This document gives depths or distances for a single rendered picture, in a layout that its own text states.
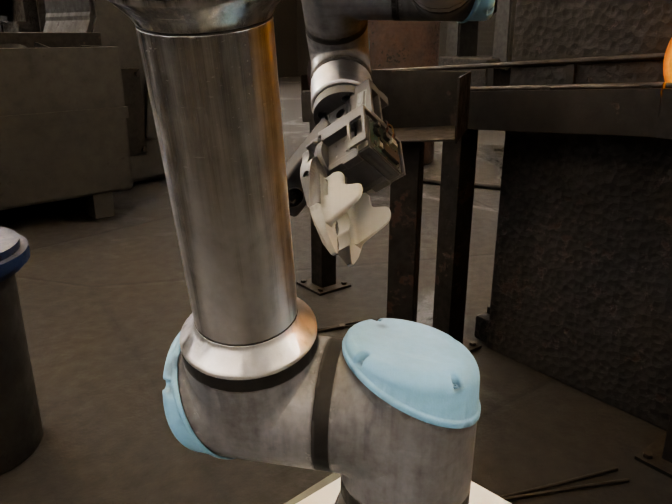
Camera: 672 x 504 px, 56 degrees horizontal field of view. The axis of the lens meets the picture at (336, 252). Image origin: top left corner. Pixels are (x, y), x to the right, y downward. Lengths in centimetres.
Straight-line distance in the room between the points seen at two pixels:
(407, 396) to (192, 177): 23
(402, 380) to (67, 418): 113
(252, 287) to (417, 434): 17
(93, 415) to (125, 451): 17
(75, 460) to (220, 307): 96
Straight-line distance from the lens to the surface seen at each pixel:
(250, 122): 41
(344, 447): 53
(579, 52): 147
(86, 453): 142
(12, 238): 134
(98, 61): 299
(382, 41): 390
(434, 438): 52
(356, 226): 66
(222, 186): 42
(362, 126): 65
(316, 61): 79
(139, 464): 136
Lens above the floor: 80
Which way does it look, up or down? 19 degrees down
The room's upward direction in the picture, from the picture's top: straight up
